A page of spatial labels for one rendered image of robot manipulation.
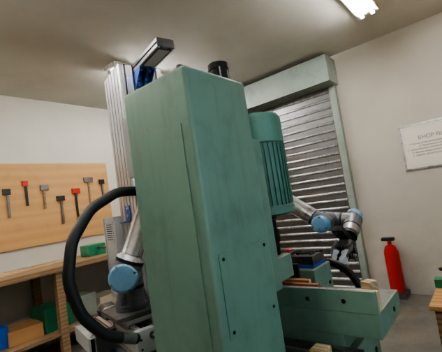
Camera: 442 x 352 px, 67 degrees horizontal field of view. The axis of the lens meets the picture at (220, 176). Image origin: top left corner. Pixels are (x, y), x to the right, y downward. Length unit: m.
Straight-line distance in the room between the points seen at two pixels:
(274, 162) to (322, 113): 3.20
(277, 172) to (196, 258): 0.41
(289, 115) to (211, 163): 3.67
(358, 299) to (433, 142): 3.04
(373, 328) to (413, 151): 3.06
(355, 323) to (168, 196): 0.57
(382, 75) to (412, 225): 1.60
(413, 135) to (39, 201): 4.01
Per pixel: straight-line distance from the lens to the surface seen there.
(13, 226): 4.08
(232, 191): 0.75
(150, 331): 1.48
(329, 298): 0.98
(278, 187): 0.99
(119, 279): 1.42
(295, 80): 4.10
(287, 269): 1.07
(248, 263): 0.77
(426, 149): 3.87
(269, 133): 1.00
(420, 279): 4.07
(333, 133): 4.09
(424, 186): 3.89
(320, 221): 1.50
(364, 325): 0.97
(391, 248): 3.88
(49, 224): 4.21
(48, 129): 4.42
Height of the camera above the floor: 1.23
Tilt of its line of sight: 4 degrees up
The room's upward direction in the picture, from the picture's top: 9 degrees counter-clockwise
